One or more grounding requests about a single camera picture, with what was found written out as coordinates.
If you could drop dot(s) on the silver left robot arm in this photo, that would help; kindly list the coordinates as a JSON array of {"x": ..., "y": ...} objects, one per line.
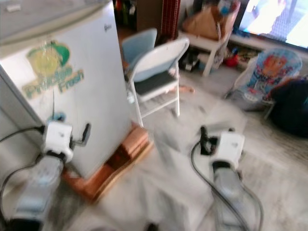
[{"x": 41, "y": 190}]

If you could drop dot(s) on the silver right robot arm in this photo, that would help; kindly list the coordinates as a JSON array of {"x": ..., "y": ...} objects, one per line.
[{"x": 233, "y": 192}]

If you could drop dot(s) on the white mini fridge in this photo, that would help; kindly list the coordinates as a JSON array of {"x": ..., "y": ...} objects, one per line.
[{"x": 96, "y": 72}]

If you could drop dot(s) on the orange brick base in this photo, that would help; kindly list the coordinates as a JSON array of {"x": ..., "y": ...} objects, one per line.
[{"x": 130, "y": 147}]

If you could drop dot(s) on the green yellow fruit sticker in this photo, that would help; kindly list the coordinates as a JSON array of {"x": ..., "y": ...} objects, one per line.
[{"x": 50, "y": 65}]

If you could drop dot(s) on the small red toy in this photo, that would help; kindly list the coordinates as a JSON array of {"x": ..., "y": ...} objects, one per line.
[{"x": 231, "y": 60}]

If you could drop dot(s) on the white folding chair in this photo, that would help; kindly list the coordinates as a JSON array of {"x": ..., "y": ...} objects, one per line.
[{"x": 156, "y": 65}]

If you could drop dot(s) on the white bench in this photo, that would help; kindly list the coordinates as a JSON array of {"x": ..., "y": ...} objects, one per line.
[{"x": 207, "y": 45}]

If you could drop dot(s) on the dark blue bundle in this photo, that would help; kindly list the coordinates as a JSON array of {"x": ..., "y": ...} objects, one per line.
[{"x": 291, "y": 108}]

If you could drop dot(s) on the colourful baby bouncer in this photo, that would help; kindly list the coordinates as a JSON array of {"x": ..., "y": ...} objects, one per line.
[{"x": 269, "y": 72}]

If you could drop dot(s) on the light blue plastic chair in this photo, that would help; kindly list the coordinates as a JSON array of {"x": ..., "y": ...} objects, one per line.
[{"x": 137, "y": 48}]

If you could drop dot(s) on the brown bag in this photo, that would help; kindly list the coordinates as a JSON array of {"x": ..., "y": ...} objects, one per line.
[{"x": 202, "y": 24}]

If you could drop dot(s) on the red curtain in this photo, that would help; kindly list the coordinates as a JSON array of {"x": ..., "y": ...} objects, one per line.
[{"x": 171, "y": 19}]

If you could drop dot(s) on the bright television screen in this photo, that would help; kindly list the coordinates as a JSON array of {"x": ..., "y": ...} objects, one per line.
[{"x": 274, "y": 19}]

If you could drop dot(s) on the small white flat item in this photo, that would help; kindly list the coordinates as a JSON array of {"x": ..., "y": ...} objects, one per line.
[{"x": 13, "y": 7}]

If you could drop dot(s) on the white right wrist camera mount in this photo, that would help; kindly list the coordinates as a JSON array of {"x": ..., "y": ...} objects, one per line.
[{"x": 230, "y": 147}]

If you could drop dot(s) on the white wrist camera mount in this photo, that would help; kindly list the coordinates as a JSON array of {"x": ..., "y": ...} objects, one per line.
[
  {"x": 57, "y": 139},
  {"x": 230, "y": 147}
]

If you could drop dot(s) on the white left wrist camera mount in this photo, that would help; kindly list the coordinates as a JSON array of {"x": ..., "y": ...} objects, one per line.
[{"x": 57, "y": 139}]

